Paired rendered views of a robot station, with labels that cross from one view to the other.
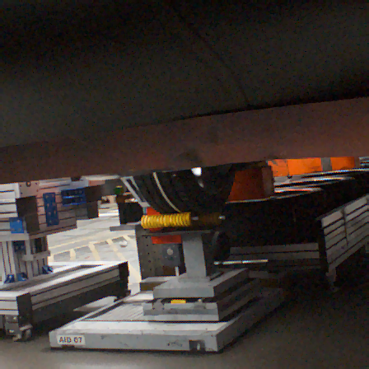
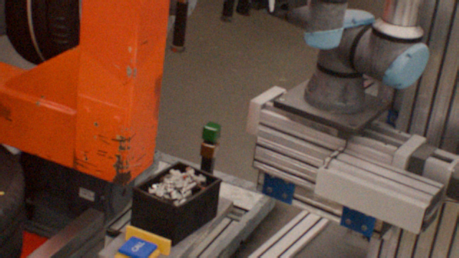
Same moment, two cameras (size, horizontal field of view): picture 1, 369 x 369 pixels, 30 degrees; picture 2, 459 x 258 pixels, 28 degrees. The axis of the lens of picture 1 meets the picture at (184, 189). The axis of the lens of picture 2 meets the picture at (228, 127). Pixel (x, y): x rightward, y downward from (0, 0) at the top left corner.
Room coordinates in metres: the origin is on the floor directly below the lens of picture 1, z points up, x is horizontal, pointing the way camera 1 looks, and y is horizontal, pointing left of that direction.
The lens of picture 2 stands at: (5.91, 0.16, 1.70)
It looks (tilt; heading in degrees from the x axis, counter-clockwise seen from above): 26 degrees down; 174
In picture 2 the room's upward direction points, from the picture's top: 8 degrees clockwise
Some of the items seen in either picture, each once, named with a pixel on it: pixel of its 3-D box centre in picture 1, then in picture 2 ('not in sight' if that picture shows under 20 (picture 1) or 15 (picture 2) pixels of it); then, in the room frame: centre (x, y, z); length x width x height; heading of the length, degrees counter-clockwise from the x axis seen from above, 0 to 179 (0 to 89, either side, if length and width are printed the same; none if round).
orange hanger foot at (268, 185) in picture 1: (219, 168); (11, 74); (3.60, -0.19, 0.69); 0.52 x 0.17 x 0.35; 62
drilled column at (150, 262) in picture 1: (150, 259); not in sight; (3.95, 0.25, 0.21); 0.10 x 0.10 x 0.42; 62
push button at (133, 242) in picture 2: not in sight; (138, 250); (4.07, 0.18, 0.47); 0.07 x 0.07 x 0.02; 62
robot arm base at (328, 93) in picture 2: not in sight; (337, 82); (3.87, 0.63, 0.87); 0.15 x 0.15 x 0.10
